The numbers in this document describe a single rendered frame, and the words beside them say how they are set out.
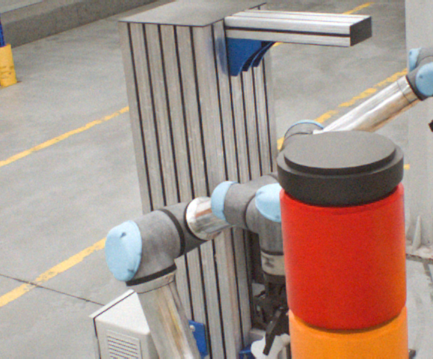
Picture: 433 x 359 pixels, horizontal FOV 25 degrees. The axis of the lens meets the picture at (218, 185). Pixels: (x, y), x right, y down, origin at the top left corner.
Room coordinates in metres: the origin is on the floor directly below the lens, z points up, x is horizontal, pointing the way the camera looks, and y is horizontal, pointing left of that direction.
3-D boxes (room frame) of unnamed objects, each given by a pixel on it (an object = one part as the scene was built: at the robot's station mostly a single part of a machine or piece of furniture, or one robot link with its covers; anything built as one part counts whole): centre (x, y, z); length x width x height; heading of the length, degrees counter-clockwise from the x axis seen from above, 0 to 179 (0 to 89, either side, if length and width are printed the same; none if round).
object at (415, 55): (2.37, -0.56, 1.82); 0.11 x 0.11 x 0.08; 77
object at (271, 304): (1.61, -0.10, 1.62); 0.09 x 0.08 x 0.12; 33
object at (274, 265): (1.60, -0.10, 1.70); 0.08 x 0.08 x 0.05
